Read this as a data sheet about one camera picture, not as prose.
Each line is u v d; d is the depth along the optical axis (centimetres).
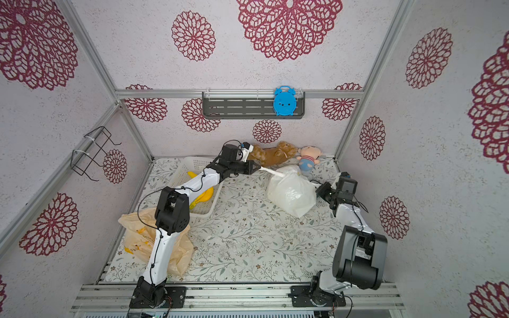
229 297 75
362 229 46
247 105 95
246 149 88
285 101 90
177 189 62
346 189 69
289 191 86
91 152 78
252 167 88
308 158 113
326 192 81
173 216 59
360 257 46
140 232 83
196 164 109
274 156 107
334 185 80
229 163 80
